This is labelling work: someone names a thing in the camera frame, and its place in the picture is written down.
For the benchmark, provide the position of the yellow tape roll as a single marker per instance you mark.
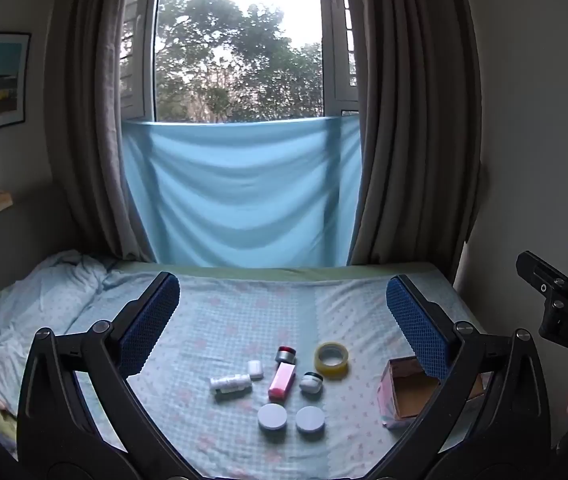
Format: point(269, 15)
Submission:
point(331, 359)

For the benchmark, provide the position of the small reddish carton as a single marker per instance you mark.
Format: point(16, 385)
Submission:
point(282, 384)

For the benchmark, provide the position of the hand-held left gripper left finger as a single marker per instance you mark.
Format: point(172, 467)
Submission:
point(149, 325)

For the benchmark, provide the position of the grey-brown curtain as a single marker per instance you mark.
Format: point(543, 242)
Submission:
point(414, 110)
point(94, 110)

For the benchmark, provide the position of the small white case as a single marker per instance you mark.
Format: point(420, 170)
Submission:
point(255, 369)

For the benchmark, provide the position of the round grey lid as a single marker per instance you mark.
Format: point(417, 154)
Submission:
point(310, 420)

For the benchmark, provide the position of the small white black-lidded jar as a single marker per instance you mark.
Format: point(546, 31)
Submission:
point(311, 384)

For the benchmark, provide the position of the crumpled pale blue quilt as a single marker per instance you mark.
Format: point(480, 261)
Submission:
point(29, 305)

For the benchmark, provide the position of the silver jar with red cap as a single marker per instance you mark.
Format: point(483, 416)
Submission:
point(286, 355)

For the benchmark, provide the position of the white pill bottle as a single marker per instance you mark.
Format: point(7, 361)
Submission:
point(229, 384)

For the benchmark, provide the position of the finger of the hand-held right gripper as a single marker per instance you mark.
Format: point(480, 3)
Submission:
point(546, 280)

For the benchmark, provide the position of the window frame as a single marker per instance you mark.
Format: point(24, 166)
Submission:
point(336, 35)

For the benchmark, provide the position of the light blue hanging cloth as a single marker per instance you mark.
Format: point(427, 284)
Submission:
point(239, 195)

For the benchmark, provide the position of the trees outside window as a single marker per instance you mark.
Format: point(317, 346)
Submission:
point(234, 65)

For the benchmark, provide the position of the light green mattress pad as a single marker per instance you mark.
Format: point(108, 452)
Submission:
point(284, 272)

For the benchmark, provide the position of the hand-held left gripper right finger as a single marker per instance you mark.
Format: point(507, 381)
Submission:
point(416, 325)

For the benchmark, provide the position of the patterned cardboard box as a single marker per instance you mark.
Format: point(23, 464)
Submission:
point(409, 395)

